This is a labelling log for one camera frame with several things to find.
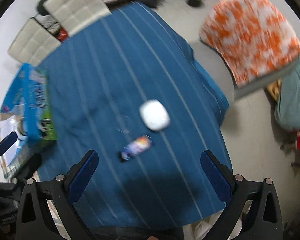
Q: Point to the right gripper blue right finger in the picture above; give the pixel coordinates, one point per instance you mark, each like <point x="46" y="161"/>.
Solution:
<point x="219" y="176"/>

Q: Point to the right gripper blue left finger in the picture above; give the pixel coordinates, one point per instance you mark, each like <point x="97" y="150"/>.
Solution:
<point x="79" y="175"/>

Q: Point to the small colourful tube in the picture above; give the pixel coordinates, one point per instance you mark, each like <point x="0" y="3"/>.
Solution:
<point x="136" y="147"/>

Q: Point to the white earbuds case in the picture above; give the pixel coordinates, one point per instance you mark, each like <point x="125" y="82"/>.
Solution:
<point x="154" y="115"/>

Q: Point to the blue cardboard milk box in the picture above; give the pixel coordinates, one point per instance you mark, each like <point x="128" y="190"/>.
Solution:
<point x="25" y="111"/>

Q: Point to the blue striped tablecloth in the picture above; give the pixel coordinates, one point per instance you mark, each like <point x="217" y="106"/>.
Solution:
<point x="96" y="81"/>

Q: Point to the grey chair under cloth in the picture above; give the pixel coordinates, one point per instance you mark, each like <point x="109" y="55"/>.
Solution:
<point x="233" y="86"/>

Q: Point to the teal blanket pile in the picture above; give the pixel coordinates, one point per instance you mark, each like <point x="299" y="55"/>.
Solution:
<point x="287" y="111"/>

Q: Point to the left white padded chair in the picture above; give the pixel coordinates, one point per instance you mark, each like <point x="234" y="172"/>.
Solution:
<point x="33" y="43"/>

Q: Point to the white padded chair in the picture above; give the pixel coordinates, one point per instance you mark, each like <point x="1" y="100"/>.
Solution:
<point x="33" y="43"/>
<point x="75" y="15"/>

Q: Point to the orange floral cloth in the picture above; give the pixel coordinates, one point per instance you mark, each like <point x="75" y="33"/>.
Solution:
<point x="250" y="34"/>

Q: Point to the right white padded chair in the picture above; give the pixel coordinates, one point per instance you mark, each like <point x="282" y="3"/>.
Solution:
<point x="75" y="15"/>

